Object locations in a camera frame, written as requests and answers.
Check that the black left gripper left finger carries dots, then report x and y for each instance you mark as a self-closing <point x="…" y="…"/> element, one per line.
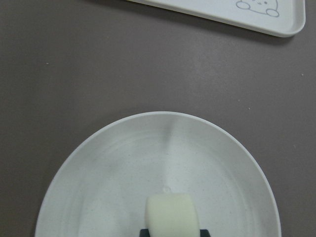
<point x="144" y="233"/>

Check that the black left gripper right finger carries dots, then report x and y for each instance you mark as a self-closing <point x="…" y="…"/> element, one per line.
<point x="204" y="233"/>

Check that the white steamed bun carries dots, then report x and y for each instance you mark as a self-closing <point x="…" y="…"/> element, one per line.
<point x="171" y="215"/>

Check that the cream round plate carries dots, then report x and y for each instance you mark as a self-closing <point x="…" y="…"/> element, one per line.
<point x="101" y="188"/>

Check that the cream rectangular tray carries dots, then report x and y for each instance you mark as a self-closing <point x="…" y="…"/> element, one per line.
<point x="279" y="18"/>

